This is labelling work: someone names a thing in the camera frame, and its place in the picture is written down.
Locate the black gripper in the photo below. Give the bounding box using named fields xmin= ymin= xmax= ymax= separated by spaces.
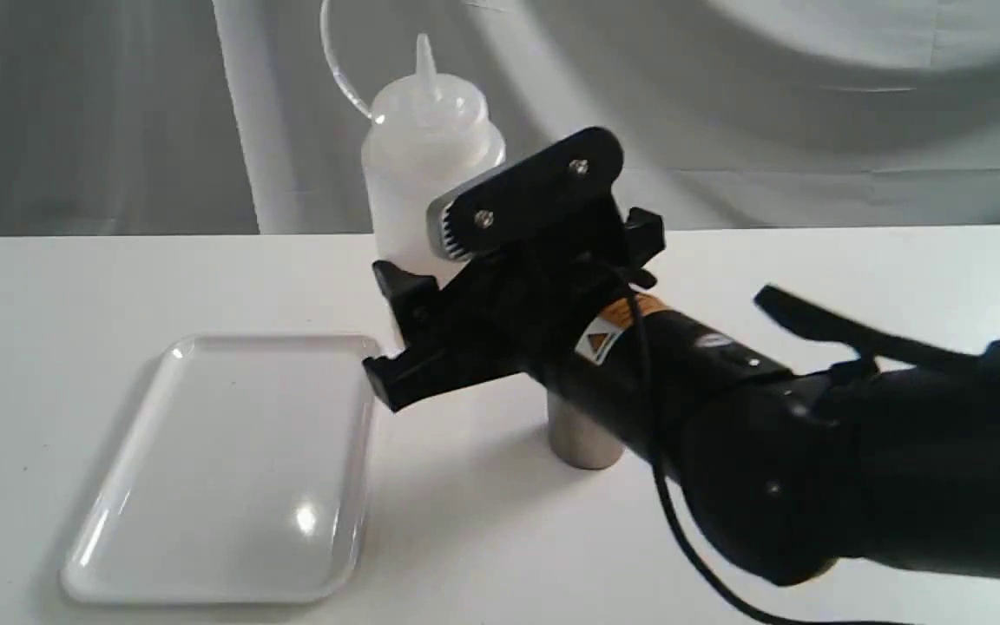
xmin=364 ymin=127 xmax=666 ymax=411

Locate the grey fabric backdrop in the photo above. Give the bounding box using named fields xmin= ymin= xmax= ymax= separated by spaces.
xmin=0 ymin=1 xmax=1000 ymax=236

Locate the translucent plastic squeeze bottle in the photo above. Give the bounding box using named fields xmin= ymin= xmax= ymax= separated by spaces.
xmin=319 ymin=1 xmax=505 ymax=285

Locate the white plastic tray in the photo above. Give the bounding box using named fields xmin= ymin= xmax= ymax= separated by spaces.
xmin=59 ymin=333 xmax=381 ymax=608

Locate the stainless steel cup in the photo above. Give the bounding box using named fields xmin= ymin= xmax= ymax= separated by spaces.
xmin=547 ymin=391 xmax=626 ymax=470

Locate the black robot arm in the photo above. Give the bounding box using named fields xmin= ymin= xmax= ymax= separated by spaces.
xmin=364 ymin=127 xmax=1000 ymax=587

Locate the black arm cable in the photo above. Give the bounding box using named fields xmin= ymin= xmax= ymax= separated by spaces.
xmin=613 ymin=269 xmax=918 ymax=625

